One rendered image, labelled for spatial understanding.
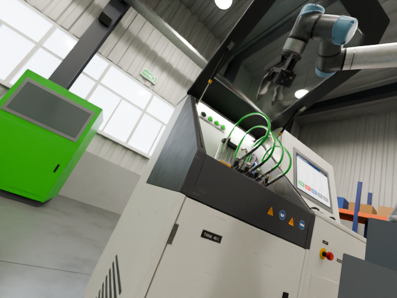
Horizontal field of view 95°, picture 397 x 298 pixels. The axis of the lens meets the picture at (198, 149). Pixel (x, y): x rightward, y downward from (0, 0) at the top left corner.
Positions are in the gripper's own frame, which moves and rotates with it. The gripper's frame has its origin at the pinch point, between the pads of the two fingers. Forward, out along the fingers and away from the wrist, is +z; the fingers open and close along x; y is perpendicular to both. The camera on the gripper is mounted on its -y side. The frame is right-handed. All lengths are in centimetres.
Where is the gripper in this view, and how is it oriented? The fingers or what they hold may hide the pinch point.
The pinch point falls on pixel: (264, 100)
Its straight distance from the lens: 90.7
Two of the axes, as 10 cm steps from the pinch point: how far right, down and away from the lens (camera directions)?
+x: 9.5, 2.2, 2.2
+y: 0.8, 5.1, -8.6
